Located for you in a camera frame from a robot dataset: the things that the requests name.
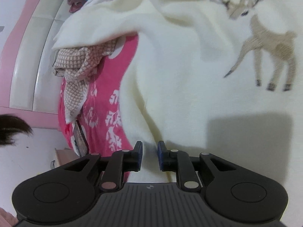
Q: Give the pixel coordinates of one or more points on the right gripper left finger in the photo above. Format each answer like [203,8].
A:
[119,163]

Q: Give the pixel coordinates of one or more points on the dark red clothing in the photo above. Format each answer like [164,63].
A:
[75,5]

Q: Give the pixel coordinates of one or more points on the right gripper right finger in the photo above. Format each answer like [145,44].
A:
[180,163]

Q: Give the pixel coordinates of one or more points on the pink floral bed sheet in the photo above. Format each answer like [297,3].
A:
[100,116]

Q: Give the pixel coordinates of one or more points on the white fleece deer sweater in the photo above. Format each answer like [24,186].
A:
[220,76]

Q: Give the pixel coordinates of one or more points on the beige checked knit garment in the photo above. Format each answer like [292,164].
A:
[77,66]

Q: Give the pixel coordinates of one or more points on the pink and cream headboard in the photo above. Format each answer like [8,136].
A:
[29,88]

